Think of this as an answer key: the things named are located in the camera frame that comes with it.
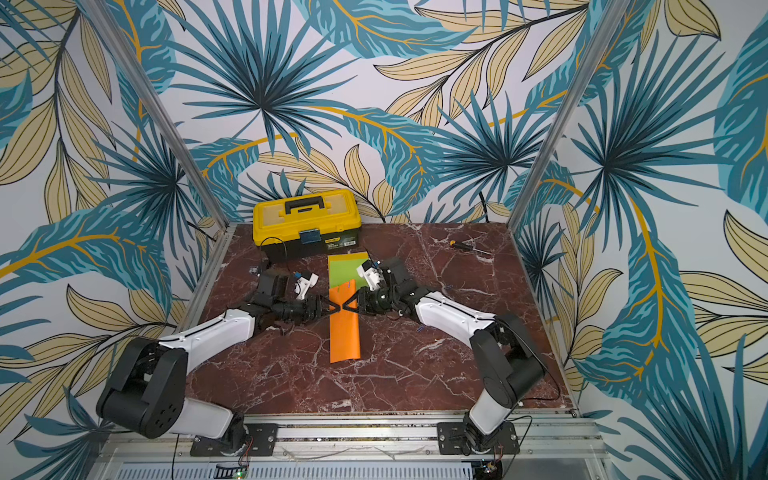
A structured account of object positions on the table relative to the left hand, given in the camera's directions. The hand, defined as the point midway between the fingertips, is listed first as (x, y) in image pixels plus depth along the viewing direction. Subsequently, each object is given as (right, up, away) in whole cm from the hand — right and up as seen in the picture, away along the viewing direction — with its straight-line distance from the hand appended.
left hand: (333, 313), depth 83 cm
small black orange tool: (+43, +20, +30) cm, 56 cm away
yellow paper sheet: (+1, +15, +27) cm, 31 cm away
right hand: (+3, +2, -2) cm, 5 cm away
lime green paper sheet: (-2, +10, +27) cm, 29 cm away
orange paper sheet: (+4, -3, -5) cm, 7 cm away
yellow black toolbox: (-6, +27, +15) cm, 32 cm away
